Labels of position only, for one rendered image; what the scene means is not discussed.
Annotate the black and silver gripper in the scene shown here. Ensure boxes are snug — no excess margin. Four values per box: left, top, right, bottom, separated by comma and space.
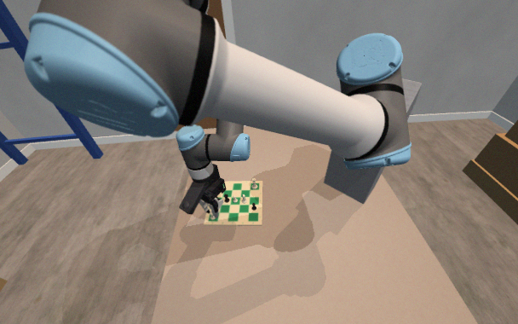
192, 164, 226, 218

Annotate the green and cream chessboard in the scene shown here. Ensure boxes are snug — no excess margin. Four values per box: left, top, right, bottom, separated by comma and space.
204, 181, 262, 226

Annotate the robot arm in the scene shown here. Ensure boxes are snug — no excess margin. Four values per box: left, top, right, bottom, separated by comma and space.
24, 0, 412, 180

